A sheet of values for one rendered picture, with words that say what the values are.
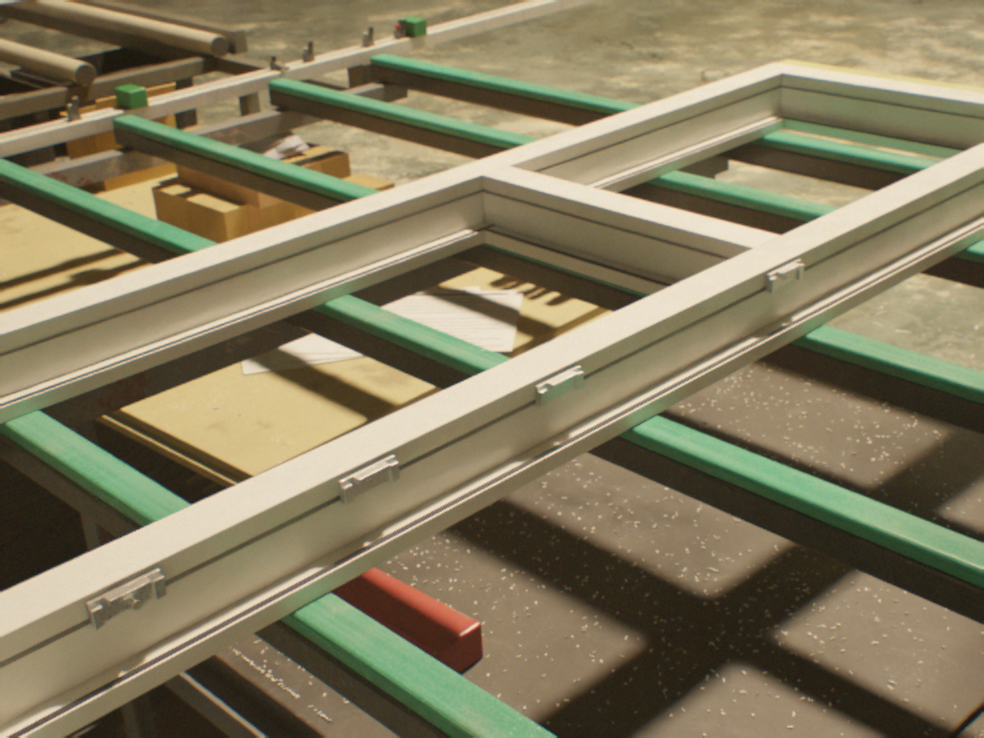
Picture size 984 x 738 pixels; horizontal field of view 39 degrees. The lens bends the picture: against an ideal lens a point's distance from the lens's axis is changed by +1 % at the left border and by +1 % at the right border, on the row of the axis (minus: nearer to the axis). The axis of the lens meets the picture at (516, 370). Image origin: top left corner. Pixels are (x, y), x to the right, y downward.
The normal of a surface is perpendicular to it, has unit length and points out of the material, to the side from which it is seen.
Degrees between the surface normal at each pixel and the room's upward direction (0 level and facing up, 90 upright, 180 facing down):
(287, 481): 0
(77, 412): 90
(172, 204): 90
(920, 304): 0
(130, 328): 90
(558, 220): 90
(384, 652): 0
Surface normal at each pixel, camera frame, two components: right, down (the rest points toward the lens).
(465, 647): 0.74, 0.25
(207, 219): -0.70, 0.34
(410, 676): -0.05, -0.90
